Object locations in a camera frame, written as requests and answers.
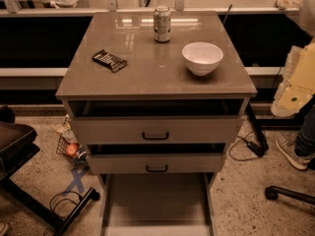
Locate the black cable with adapter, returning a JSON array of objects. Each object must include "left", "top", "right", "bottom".
[{"left": 228, "top": 129, "right": 264, "bottom": 162}]

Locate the person's dark trouser leg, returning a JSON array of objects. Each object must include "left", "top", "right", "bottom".
[{"left": 294, "top": 106, "right": 315, "bottom": 159}]

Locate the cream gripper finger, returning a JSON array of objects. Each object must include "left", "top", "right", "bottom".
[{"left": 271, "top": 43, "right": 315, "bottom": 118}]

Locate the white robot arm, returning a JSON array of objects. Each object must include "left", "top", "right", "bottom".
[{"left": 271, "top": 0, "right": 315, "bottom": 117}]

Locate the drawer with black handle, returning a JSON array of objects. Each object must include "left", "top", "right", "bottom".
[
  {"left": 87, "top": 153, "right": 225, "bottom": 174},
  {"left": 70, "top": 117, "right": 243, "bottom": 145}
]

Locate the dark rxbar chocolate wrapper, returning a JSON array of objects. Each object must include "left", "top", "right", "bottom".
[{"left": 92, "top": 49, "right": 127, "bottom": 73}]

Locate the black chair base leg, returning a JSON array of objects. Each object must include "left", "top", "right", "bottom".
[{"left": 265, "top": 186, "right": 315, "bottom": 205}]

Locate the top drawer with black handle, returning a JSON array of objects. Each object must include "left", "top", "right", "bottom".
[{"left": 70, "top": 117, "right": 243, "bottom": 145}]

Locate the grey sneaker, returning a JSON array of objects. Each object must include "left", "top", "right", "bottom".
[{"left": 275, "top": 133, "right": 314, "bottom": 171}]

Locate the middle drawer with black handle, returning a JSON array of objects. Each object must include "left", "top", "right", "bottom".
[{"left": 87, "top": 153, "right": 225, "bottom": 174}]

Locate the red apple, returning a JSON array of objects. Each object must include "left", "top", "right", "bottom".
[{"left": 65, "top": 144, "right": 79, "bottom": 157}]

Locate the white ceramic bowl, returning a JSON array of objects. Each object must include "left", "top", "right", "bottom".
[{"left": 182, "top": 42, "right": 223, "bottom": 76}]

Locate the grey drawer cabinet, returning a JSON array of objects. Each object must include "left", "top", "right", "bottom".
[{"left": 54, "top": 10, "right": 258, "bottom": 236}]

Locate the black office chair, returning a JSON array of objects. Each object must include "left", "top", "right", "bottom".
[{"left": 0, "top": 105, "right": 102, "bottom": 236}]

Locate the black floor cable left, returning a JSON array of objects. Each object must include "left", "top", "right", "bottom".
[{"left": 42, "top": 190, "right": 85, "bottom": 236}]

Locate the silver soda can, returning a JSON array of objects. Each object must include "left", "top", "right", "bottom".
[{"left": 154, "top": 5, "right": 171, "bottom": 42}]

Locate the open bottom drawer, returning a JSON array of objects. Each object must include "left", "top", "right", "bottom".
[{"left": 100, "top": 173, "right": 215, "bottom": 236}]

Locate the black wire basket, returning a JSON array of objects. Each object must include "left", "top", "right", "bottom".
[{"left": 56, "top": 137, "right": 87, "bottom": 165}]

